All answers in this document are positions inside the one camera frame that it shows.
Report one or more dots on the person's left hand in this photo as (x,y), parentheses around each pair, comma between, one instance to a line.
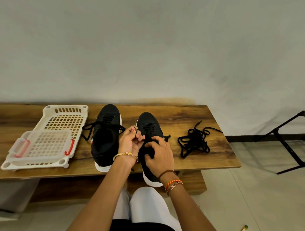
(129,142)

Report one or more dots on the person's right hand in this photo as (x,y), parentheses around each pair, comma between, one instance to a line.
(161,157)

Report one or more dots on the black sneaker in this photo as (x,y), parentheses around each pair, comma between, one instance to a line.
(150,126)
(107,138)

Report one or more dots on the black shoelace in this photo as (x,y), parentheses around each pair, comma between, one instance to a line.
(195,140)
(193,146)

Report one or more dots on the person's left forearm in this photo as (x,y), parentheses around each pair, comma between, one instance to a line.
(102,197)

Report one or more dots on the person's right forearm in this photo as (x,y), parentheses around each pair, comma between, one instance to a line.
(188,204)

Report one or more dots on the person's black shirt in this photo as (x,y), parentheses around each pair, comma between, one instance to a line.
(140,225)

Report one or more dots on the white plastic lattice basket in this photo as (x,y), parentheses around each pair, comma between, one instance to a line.
(64,119)

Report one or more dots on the small yellow object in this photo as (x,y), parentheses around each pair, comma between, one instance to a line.
(244,228)

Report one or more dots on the white box under table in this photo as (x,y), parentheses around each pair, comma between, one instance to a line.
(19,195)

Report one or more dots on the black tripod stand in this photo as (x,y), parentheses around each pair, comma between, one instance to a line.
(290,140)

